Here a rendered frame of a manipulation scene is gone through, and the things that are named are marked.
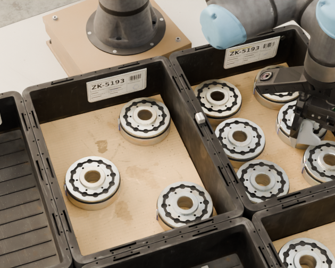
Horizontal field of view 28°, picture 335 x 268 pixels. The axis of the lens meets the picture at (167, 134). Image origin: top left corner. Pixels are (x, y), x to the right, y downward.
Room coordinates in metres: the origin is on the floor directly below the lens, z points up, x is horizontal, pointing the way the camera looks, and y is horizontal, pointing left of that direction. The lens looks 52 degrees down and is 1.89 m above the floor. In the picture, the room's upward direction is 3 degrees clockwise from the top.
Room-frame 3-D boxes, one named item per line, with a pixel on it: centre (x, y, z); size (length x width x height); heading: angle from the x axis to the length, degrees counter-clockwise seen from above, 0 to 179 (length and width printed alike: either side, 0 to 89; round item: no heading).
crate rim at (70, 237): (0.72, 0.07, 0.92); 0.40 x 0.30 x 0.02; 23
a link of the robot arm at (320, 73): (0.83, -0.27, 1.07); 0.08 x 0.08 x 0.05
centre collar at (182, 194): (0.65, -0.04, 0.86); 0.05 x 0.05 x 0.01
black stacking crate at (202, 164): (0.72, 0.07, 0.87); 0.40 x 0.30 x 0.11; 23
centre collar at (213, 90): (0.92, -0.10, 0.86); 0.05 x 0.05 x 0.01
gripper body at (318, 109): (0.83, -0.28, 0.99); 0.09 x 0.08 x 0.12; 68
